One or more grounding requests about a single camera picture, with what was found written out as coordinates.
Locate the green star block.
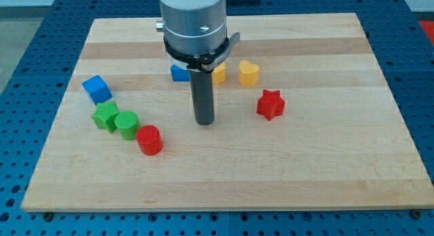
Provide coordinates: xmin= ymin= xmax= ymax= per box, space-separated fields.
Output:
xmin=92 ymin=101 xmax=120 ymax=134

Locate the red cylinder block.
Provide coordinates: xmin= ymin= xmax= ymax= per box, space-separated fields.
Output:
xmin=136 ymin=125 xmax=163 ymax=156

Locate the blue triangle block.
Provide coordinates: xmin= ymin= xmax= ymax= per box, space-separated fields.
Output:
xmin=170 ymin=64 xmax=190 ymax=82

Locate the wooden board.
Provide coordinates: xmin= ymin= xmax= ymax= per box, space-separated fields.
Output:
xmin=22 ymin=13 xmax=433 ymax=212

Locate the blue cube block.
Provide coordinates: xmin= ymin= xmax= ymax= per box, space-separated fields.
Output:
xmin=82 ymin=75 xmax=113 ymax=105

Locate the green cylinder block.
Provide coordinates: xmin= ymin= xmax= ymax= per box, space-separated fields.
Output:
xmin=115 ymin=111 xmax=140 ymax=140

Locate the red star block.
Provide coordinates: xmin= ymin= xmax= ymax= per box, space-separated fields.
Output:
xmin=256 ymin=90 xmax=285 ymax=121

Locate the yellow hexagon block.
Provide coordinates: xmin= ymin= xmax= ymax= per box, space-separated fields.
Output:
xmin=212 ymin=62 xmax=226 ymax=85

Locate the black clamp ring mount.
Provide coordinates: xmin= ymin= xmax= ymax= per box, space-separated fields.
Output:
xmin=163 ymin=32 xmax=240 ymax=72

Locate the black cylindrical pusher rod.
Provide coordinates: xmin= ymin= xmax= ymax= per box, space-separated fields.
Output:
xmin=189 ymin=71 xmax=214 ymax=125

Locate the yellow heart block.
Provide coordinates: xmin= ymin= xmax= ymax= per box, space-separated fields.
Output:
xmin=239 ymin=60 xmax=260 ymax=86

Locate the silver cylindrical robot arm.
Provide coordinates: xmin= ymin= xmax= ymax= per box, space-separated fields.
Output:
xmin=156 ymin=0 xmax=241 ymax=125

